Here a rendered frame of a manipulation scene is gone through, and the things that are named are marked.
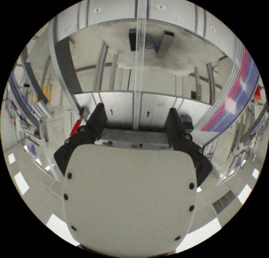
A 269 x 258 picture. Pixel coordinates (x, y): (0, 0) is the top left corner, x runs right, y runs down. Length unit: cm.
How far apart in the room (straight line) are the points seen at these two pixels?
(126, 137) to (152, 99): 16
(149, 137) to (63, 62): 36
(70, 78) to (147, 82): 181
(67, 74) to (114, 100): 16
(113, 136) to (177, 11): 40
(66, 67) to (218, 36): 37
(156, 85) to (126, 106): 177
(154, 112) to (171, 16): 26
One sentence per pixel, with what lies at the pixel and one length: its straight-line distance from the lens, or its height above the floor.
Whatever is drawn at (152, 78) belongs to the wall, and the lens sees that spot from 203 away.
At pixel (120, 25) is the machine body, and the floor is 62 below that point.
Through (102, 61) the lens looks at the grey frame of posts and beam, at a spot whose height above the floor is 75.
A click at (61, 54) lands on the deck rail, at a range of 27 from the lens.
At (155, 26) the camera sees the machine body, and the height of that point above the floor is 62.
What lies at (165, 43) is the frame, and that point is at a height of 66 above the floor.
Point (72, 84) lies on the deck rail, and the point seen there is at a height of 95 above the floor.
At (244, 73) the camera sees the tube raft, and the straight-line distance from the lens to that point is 35.
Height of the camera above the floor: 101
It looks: 11 degrees up
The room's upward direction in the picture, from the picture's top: 176 degrees counter-clockwise
